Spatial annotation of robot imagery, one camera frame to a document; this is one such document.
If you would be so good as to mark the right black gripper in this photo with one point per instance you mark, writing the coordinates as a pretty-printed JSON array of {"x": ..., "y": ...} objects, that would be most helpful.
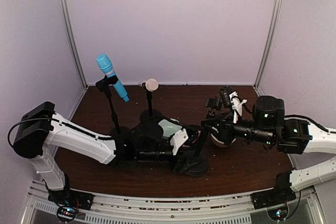
[{"x": 223, "y": 127}]

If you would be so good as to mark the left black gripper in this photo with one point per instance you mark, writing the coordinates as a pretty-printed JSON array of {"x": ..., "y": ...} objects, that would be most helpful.
[{"x": 182, "y": 161}]

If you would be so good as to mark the black microphone stand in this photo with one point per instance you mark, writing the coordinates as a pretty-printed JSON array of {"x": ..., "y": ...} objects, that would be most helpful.
[
  {"x": 150, "y": 112},
  {"x": 196, "y": 164},
  {"x": 118, "y": 129}
]

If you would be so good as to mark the blue toy microphone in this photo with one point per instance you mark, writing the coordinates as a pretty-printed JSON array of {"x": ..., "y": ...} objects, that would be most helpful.
[{"x": 110, "y": 78}]

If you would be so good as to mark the pink toy microphone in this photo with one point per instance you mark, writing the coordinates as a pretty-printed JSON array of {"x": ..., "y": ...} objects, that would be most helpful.
[{"x": 192, "y": 138}]

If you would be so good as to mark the cream toy microphone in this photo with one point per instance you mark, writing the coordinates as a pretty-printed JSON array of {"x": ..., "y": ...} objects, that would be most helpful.
[{"x": 150, "y": 84}]

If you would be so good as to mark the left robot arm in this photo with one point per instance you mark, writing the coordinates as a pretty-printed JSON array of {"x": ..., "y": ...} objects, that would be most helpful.
[{"x": 156, "y": 139}]

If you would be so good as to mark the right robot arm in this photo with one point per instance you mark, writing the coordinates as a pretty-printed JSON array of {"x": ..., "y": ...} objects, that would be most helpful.
[{"x": 270, "y": 127}]

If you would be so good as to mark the white ceramic bowl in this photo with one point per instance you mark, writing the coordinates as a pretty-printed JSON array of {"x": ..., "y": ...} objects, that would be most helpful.
[{"x": 220, "y": 143}]

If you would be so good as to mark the light green ceramic bowl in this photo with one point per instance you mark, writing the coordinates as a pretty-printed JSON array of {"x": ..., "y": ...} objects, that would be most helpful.
[{"x": 170, "y": 127}]

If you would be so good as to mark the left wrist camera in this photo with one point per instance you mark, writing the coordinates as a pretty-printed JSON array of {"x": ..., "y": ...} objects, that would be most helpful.
[{"x": 180, "y": 141}]

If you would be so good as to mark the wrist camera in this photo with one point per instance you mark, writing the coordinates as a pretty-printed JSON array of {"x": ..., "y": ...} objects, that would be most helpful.
[
  {"x": 231, "y": 100},
  {"x": 180, "y": 141}
]

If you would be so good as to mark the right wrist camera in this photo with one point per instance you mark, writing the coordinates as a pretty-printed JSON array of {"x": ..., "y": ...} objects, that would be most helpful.
[{"x": 231, "y": 100}]

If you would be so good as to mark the right aluminium frame post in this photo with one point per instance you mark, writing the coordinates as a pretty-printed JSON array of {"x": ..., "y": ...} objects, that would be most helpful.
[{"x": 277, "y": 5}]

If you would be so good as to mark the aluminium frame post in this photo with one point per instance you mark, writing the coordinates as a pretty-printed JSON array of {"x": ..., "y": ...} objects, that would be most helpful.
[
  {"x": 277, "y": 5},
  {"x": 72, "y": 43}
]

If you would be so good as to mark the front aluminium rail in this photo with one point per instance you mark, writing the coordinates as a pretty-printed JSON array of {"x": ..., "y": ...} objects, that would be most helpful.
[{"x": 236, "y": 208}]

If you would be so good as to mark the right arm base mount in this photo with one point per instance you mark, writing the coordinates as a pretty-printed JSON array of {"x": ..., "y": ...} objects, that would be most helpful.
[{"x": 276, "y": 200}]

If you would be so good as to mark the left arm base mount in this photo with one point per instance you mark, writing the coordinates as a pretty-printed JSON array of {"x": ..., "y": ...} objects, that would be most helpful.
[{"x": 69, "y": 201}]

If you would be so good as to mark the left aluminium frame post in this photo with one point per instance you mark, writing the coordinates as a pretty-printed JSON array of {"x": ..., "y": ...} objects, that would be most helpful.
[{"x": 72, "y": 43}]

